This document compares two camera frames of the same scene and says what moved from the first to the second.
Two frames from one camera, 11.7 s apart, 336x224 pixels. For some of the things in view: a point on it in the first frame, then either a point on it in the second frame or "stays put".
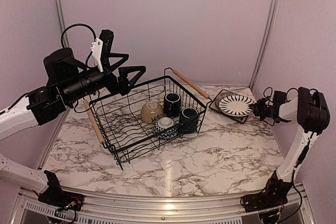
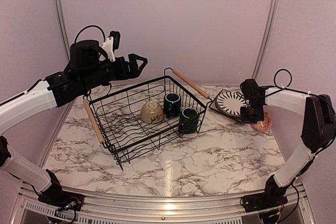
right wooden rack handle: [190, 84] stays put
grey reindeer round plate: [222, 95] → [218, 108]
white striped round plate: [237, 105] stays put
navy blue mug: [172, 104] stays put
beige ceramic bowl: [151, 112] stays put
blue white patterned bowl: [166, 128] → [263, 126]
